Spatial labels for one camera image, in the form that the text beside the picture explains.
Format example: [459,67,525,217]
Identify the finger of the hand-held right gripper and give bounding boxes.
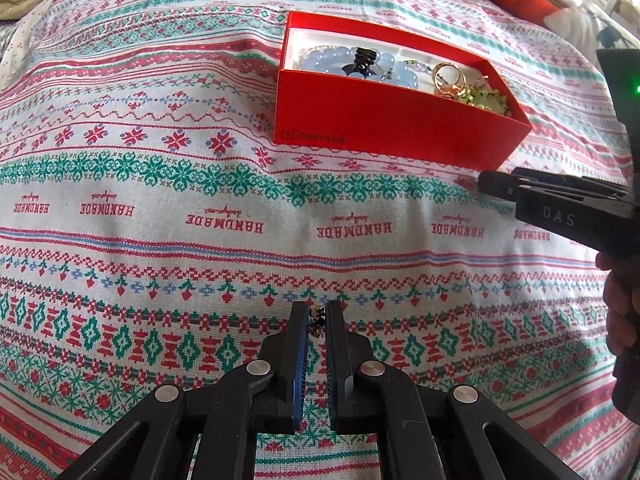
[512,167,627,191]
[477,169,629,204]

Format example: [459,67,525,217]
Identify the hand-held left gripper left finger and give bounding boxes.
[59,301,310,480]

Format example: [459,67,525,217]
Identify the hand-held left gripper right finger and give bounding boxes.
[326,301,585,480]

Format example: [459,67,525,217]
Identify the light green chain bracelet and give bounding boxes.
[460,77,511,113]

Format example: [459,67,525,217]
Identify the gold rings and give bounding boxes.
[431,62,468,98]

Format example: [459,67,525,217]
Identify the red cardboard box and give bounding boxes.
[272,10,532,171]

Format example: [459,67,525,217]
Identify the pale blue bead bracelet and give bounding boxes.
[300,46,421,92]

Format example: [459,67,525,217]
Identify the person's right hand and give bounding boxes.
[595,251,640,366]

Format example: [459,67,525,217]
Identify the white deer print pillow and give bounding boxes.
[544,7,621,66]

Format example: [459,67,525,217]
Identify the red green patterned blanket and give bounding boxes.
[0,0,640,480]

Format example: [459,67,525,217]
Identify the green beaded bracelet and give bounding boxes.
[395,57,436,73]

